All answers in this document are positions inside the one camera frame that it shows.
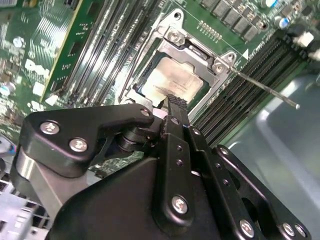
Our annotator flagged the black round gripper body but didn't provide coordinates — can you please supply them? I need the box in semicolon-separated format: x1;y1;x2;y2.
51;155;232;240

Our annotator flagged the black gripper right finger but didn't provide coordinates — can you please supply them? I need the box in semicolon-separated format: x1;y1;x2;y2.
178;97;312;240

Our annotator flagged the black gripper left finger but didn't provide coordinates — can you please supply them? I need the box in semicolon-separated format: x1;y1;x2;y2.
10;95;195;230

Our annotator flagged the thin wire locking lever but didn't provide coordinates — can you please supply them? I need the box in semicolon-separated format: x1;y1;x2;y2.
226;67;301;111

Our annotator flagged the silver square CPU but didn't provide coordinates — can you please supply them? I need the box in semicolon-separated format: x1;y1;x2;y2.
133;58;204;107

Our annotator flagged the metal socket cover frame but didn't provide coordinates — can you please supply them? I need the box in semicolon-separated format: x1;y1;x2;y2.
124;39;218;111

